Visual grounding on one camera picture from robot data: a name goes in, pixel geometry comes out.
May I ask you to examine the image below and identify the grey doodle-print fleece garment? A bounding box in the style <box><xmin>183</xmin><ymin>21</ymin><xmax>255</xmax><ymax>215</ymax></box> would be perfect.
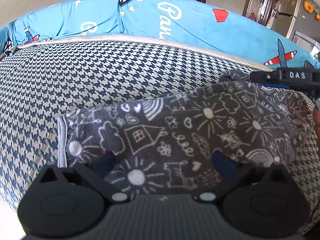
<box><xmin>57</xmin><ymin>70</ymin><xmax>314</xmax><ymax>195</ymax></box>

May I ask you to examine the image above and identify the grey refrigerator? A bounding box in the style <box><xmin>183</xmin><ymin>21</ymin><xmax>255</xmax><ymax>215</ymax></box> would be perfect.
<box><xmin>271</xmin><ymin>0</ymin><xmax>319</xmax><ymax>56</ymax></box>

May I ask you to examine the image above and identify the blue printed sofa back cover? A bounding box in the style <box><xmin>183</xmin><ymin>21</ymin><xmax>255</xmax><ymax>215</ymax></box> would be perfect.
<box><xmin>1</xmin><ymin>0</ymin><xmax>319</xmax><ymax>68</ymax></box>

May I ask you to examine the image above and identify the blue houndstooth sofa seat cover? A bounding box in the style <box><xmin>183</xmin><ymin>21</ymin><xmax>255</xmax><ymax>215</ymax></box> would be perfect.
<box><xmin>0</xmin><ymin>34</ymin><xmax>320</xmax><ymax>235</ymax></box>

